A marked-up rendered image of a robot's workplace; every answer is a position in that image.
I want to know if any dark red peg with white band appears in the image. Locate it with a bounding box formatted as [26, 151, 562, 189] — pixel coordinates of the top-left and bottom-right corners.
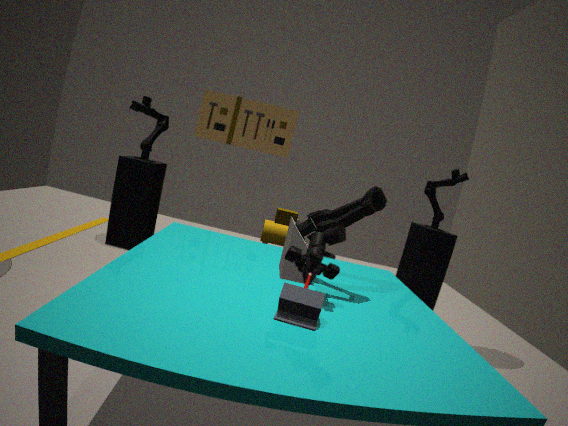
[304, 272, 312, 289]

